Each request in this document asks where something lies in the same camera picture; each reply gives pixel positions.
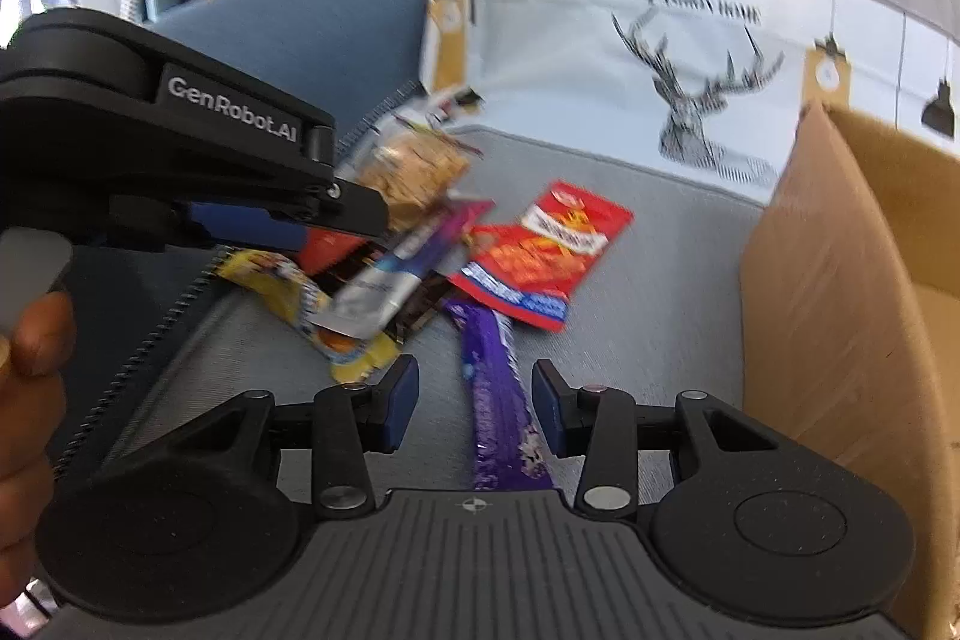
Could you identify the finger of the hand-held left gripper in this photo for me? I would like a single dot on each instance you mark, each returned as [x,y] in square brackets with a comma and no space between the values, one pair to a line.
[358,209]
[251,227]

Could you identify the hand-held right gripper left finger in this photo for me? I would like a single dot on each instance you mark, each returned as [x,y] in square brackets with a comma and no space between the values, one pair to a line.
[397,407]

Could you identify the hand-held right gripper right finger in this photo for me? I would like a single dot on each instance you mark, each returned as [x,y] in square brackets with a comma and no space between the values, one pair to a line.
[550,416]

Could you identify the purple snack bar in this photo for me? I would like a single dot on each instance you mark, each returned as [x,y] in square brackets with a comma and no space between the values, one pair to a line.
[499,400]

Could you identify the silver purple snack packet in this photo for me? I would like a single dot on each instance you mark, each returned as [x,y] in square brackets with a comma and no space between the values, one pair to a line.
[390,280]

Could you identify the dark brown cracker packet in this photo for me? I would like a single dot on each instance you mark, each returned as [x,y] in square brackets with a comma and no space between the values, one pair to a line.
[420,314]

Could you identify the cardboard box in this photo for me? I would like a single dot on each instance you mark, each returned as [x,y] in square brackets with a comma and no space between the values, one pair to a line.
[825,310]

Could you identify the person's left hand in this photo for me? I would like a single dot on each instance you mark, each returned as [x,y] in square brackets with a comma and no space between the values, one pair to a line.
[30,400]

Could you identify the red square packet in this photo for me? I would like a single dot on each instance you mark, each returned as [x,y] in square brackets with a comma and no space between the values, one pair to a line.
[330,248]

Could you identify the yellow snack packet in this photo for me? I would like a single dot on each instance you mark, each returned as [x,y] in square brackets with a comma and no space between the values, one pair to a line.
[281,284]

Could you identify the clear cracker bag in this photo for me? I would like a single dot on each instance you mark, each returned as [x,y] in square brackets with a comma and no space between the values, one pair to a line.
[420,164]

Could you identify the grey seat cushion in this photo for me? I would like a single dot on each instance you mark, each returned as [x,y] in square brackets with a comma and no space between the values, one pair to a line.
[667,310]

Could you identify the red orange snack packet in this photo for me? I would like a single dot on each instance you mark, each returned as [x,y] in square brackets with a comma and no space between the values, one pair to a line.
[540,257]

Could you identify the deer print tablecloth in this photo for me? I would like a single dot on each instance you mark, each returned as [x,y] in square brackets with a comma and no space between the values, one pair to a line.
[600,85]

